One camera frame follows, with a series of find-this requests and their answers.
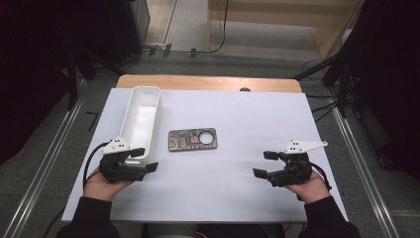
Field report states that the person's right hand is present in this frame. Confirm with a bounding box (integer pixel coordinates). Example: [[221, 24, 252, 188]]
[[284, 170, 331, 204]]

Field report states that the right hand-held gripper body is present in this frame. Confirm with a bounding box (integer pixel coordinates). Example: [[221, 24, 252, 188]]
[[267, 140, 329, 188]]

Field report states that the black floor cable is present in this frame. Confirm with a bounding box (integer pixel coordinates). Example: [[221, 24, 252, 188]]
[[300, 59, 362, 124]]

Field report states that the patterned phone case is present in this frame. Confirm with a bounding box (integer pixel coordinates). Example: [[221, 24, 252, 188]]
[[167, 127, 219, 153]]

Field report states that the person's left hand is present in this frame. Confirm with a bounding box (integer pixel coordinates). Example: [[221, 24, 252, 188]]
[[82, 167, 133, 202]]

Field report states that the metal floor rail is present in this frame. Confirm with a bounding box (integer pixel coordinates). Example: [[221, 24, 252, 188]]
[[2, 95, 85, 238], [331, 107, 401, 238]]

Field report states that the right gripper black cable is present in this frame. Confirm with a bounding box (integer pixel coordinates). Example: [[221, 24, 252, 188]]
[[310, 162, 333, 192]]

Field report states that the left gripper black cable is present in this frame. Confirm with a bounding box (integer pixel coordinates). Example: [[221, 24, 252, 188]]
[[82, 142, 110, 191]]

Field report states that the wooden shelf frame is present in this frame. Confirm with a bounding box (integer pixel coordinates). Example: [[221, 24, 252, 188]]
[[206, 0, 367, 61]]

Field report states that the black curtain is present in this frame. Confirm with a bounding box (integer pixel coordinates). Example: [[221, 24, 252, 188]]
[[0, 0, 115, 165], [330, 0, 420, 181]]

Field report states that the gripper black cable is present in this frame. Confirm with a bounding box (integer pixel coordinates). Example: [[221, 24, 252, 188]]
[[82, 142, 110, 191], [310, 162, 333, 192]]

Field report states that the white plastic bin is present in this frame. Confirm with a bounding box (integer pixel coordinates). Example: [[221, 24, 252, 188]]
[[119, 85, 162, 167]]

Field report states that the black metal stand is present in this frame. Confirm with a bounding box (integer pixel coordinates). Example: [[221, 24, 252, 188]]
[[66, 46, 126, 111], [292, 53, 352, 118]]

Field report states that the hanging black cable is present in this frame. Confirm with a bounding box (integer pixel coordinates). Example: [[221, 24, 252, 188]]
[[210, 0, 230, 55]]

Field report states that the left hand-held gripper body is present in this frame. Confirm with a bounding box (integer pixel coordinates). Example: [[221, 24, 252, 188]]
[[98, 136, 147, 183]]

